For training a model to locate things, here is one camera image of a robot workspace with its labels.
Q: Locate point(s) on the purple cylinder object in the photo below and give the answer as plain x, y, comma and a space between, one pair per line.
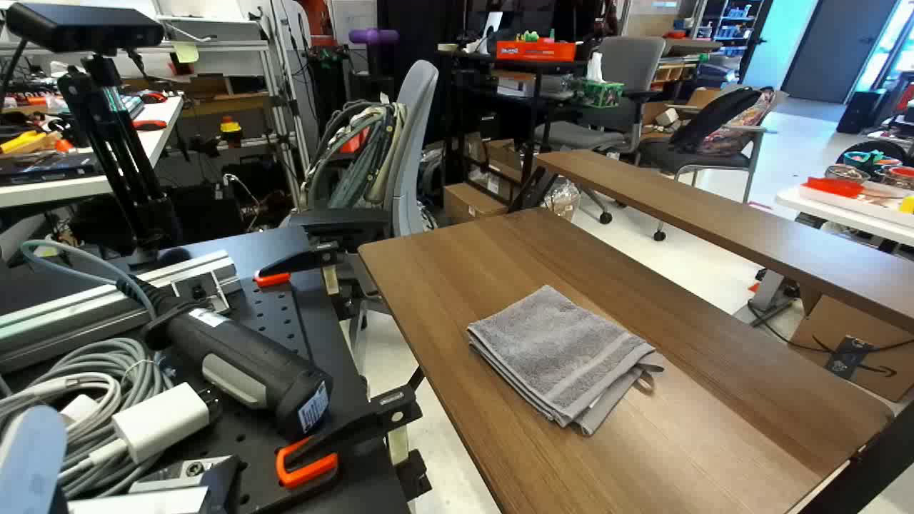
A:
373, 34

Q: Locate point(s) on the orange plastic bin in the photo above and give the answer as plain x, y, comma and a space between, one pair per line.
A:
535, 50

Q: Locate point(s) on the black metal shelf cart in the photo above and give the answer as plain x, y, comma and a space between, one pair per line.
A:
495, 123

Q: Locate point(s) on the large black orange clamp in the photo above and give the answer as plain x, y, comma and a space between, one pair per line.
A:
331, 451

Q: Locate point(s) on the white power adapter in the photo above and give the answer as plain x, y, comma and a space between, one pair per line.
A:
161, 418

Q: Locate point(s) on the small black orange clamp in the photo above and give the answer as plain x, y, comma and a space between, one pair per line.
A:
286, 271

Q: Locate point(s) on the gray mesh office chair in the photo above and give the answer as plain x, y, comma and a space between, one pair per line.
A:
623, 90

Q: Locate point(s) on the black gray handheld device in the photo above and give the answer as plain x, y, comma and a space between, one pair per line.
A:
243, 365

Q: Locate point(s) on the long wooden bench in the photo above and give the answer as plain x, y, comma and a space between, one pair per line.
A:
743, 228

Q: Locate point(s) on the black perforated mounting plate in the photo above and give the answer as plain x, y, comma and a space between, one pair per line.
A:
286, 323

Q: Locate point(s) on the flat cardboard box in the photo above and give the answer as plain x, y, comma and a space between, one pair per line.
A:
846, 347

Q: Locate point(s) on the black stereo camera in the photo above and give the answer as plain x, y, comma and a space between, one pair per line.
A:
82, 26

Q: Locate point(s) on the white table with parts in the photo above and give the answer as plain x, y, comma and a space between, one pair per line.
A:
846, 213

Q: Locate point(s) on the light gray office chair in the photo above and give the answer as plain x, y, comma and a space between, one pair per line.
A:
416, 144

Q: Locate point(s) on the dark gray door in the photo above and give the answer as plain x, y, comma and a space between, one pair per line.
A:
839, 46

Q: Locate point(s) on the pale blue rounded object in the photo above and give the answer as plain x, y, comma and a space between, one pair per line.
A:
31, 460

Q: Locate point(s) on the black camera tripod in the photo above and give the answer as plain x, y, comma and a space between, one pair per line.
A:
122, 157

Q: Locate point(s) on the black chair with cushion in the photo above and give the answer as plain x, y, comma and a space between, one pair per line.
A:
715, 131

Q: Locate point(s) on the orange flat object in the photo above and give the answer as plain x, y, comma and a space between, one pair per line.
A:
832, 186

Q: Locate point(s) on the green patterned container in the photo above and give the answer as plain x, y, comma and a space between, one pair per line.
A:
600, 91

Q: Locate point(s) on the aluminium extrusion rail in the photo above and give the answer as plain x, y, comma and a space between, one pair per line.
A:
96, 307

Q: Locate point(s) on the small cardboard box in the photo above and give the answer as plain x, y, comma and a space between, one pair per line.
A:
473, 200

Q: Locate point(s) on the white cluttered workbench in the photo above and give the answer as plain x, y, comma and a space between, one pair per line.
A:
86, 164

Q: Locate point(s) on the gray towel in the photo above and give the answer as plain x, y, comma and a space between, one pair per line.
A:
562, 358

